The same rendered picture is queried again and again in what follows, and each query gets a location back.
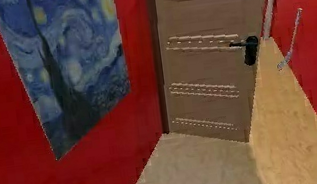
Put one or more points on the brown panelled room door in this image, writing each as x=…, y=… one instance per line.
x=206, y=57

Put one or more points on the blue starry night painting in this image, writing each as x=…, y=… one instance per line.
x=72, y=63

